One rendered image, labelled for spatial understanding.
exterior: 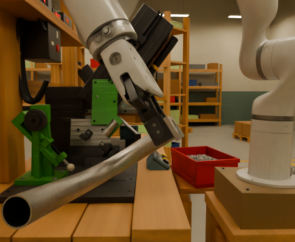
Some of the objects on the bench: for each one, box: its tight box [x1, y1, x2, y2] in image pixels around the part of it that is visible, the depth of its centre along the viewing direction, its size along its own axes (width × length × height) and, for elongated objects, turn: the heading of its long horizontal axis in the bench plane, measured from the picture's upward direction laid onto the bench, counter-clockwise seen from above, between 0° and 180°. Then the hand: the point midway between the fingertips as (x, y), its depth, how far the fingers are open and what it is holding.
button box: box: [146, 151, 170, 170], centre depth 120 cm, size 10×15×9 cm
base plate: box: [0, 138, 138, 204], centre depth 139 cm, size 42×110×2 cm
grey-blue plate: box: [120, 125, 138, 148], centre depth 147 cm, size 10×2×14 cm
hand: (160, 130), depth 45 cm, fingers closed on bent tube, 3 cm apart
